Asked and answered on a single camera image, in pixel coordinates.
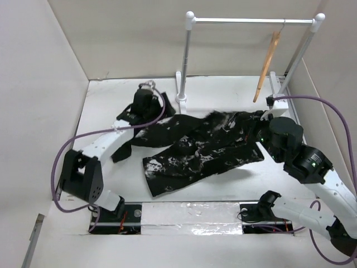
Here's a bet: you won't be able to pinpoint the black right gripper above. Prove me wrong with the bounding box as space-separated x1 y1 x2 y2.
241 109 283 163

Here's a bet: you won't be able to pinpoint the black white patterned trousers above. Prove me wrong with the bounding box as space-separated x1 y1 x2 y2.
111 105 264 197

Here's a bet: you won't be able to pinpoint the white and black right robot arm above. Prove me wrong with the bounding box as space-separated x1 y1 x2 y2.
243 112 356 259

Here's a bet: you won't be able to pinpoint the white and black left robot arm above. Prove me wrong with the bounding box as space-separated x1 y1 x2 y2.
59 83 171 222

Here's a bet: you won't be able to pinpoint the wooden clothes hanger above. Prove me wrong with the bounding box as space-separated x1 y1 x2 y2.
253 23 285 103

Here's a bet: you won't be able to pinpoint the silver foil tape strip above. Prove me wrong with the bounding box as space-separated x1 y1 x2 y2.
141 202 243 236

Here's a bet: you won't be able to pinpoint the white metal clothes rack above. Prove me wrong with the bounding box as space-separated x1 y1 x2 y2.
176 11 326 113

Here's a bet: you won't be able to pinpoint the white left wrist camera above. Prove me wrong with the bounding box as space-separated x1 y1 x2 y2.
138 80 156 91

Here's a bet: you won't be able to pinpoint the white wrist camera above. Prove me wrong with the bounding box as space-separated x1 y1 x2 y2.
260 94 288 120
138 80 156 91

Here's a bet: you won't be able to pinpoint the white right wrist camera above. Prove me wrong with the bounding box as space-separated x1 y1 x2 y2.
260 94 288 120

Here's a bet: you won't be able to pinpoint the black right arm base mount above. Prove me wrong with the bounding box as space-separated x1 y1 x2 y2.
237 203 293 235

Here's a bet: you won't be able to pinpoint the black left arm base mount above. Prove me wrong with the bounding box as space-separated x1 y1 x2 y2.
89 203 142 235

